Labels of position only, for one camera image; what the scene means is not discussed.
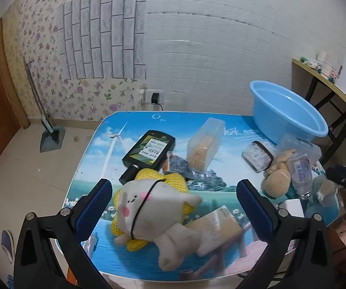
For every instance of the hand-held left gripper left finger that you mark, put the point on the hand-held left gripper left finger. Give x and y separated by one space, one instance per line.
96 207

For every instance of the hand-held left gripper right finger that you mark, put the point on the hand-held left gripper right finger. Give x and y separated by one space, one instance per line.
252 210

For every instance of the brown plush bear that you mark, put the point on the brown plush bear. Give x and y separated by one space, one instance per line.
276 180

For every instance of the white plush toy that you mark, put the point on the white plush toy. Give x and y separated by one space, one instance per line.
151 210

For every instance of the clear plastic case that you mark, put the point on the clear plastic case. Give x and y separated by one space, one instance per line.
299 144

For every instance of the blue plastic basin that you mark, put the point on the blue plastic basin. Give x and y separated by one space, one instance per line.
281 108

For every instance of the tall clear plastic container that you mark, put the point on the tall clear plastic container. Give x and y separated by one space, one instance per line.
204 147

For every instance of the clear toothpick jar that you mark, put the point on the clear toothpick jar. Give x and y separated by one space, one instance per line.
323 191

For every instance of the clear plastic bottle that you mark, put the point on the clear plastic bottle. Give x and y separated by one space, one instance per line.
300 171

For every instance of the small clear black-rimmed box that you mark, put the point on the small clear black-rimmed box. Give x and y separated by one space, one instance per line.
255 156

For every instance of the grey dustpan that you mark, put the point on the grey dustpan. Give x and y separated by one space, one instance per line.
51 141

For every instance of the grey orange snack packet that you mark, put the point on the grey orange snack packet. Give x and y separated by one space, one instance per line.
177 167

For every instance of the black green bottle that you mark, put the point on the black green bottle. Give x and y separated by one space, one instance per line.
163 141

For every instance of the blue white slipper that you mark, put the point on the blue white slipper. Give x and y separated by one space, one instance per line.
6 243

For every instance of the yellow side table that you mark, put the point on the yellow side table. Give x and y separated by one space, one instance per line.
303 64

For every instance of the white wall plug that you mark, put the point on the white wall plug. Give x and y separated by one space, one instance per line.
142 95

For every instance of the white wall socket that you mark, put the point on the white wall socket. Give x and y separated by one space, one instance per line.
155 91

